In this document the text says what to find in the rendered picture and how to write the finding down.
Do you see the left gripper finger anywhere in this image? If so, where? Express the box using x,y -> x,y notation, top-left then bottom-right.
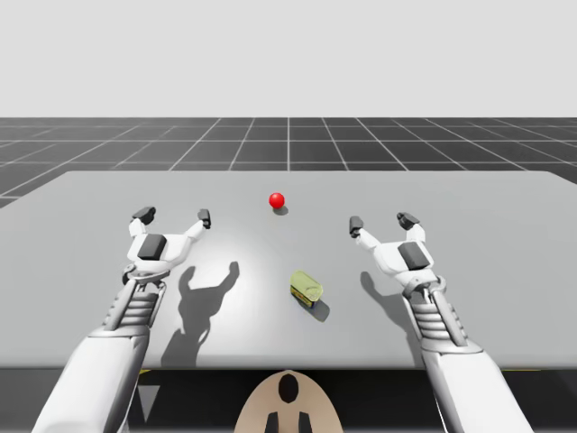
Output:
129,206 -> 158,238
181,207 -> 213,245

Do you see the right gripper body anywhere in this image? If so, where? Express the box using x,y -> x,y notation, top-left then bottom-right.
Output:
375,239 -> 436,283

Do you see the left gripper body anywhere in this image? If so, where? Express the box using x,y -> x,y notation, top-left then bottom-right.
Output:
124,232 -> 195,278

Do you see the green and blue rectangular can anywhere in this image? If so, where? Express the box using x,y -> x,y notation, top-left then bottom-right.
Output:
288,269 -> 325,309

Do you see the tan robot part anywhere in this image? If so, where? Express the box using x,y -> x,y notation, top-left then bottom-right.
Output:
234,368 -> 343,433

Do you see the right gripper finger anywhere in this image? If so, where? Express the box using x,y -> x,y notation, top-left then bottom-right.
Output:
348,215 -> 385,256
396,210 -> 428,244

